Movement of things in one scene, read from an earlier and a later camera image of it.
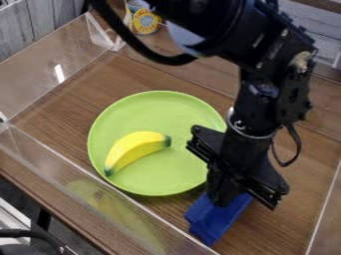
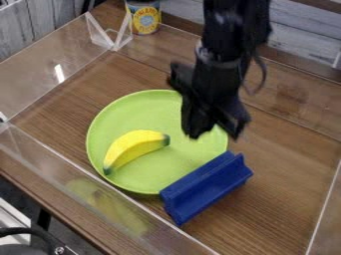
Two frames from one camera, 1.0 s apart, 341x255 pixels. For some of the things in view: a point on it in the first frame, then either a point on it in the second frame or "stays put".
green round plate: x=170 y=170 stays put
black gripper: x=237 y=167 -> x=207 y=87
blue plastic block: x=210 y=219 -> x=203 y=187
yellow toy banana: x=134 y=146 stays put
